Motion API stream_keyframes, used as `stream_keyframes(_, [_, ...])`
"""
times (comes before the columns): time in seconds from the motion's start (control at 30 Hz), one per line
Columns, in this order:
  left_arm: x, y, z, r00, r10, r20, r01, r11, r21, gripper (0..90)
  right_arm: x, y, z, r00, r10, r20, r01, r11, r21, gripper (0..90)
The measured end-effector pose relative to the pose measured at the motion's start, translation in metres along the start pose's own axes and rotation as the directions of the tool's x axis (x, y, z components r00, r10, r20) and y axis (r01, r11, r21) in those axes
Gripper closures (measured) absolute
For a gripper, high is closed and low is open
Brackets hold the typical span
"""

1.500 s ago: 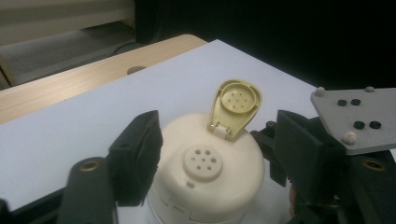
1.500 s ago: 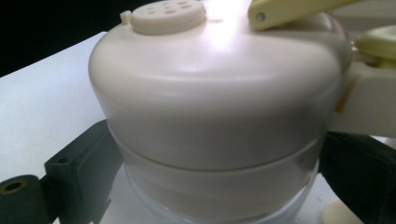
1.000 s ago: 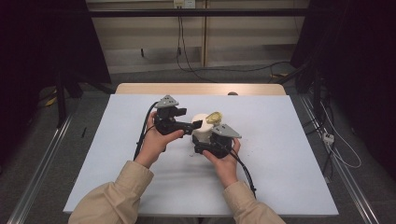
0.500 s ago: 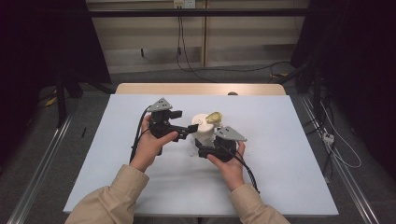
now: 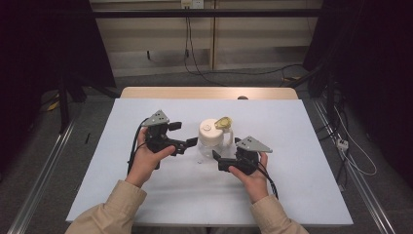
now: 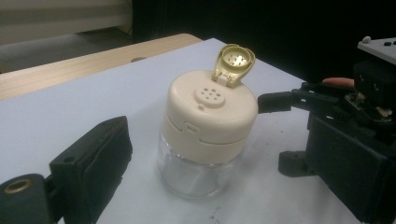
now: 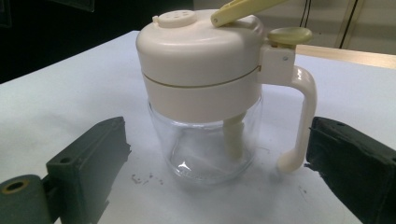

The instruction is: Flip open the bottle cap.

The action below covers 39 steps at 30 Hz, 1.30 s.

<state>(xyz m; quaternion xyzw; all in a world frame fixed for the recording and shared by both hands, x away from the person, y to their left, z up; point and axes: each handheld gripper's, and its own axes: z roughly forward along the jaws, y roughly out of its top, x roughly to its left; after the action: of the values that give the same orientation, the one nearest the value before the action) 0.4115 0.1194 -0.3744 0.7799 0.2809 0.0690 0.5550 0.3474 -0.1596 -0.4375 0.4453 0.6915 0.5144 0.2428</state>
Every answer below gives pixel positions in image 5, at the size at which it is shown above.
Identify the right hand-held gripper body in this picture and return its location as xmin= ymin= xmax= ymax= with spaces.
xmin=216 ymin=135 xmax=274 ymax=176

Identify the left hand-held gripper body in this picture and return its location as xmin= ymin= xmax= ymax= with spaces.
xmin=141 ymin=109 xmax=188 ymax=171

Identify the clear jar with cream lid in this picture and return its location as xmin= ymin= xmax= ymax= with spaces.
xmin=197 ymin=116 xmax=235 ymax=160

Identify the person's left hand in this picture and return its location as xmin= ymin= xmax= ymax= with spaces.
xmin=125 ymin=127 xmax=176 ymax=189

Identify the person's right hand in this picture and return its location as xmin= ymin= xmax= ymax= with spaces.
xmin=228 ymin=151 xmax=271 ymax=205

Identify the wooden table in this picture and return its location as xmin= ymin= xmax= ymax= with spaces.
xmin=119 ymin=86 xmax=299 ymax=100

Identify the white table mat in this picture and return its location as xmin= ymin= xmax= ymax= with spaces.
xmin=65 ymin=97 xmax=355 ymax=227

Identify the white power strip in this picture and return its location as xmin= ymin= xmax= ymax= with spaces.
xmin=335 ymin=137 xmax=351 ymax=152

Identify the black metal stand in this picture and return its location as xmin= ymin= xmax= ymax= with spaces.
xmin=56 ymin=70 xmax=121 ymax=135
xmin=284 ymin=61 xmax=340 ymax=125

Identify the black horizontal bar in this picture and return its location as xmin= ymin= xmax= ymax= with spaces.
xmin=92 ymin=8 xmax=323 ymax=20

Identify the dark curtain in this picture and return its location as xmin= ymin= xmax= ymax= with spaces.
xmin=302 ymin=0 xmax=413 ymax=189
xmin=0 ymin=0 xmax=117 ymax=183

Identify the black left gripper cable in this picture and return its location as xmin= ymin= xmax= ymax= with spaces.
xmin=127 ymin=117 xmax=151 ymax=176

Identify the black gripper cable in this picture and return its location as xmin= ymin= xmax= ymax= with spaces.
xmin=127 ymin=117 xmax=151 ymax=176
xmin=255 ymin=160 xmax=281 ymax=201

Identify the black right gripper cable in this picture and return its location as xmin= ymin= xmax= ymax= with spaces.
xmin=255 ymin=160 xmax=281 ymax=201

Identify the black floor cable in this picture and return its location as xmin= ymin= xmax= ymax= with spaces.
xmin=194 ymin=63 xmax=306 ymax=88

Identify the black hanging cable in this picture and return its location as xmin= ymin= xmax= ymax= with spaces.
xmin=182 ymin=17 xmax=228 ymax=88

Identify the metal floor rail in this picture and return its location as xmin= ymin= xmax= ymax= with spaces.
xmin=311 ymin=97 xmax=397 ymax=234
xmin=5 ymin=119 xmax=78 ymax=234

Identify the white cable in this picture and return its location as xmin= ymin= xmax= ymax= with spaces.
xmin=333 ymin=106 xmax=378 ymax=177

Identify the white wall socket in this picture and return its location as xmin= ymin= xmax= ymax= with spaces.
xmin=180 ymin=0 xmax=206 ymax=10

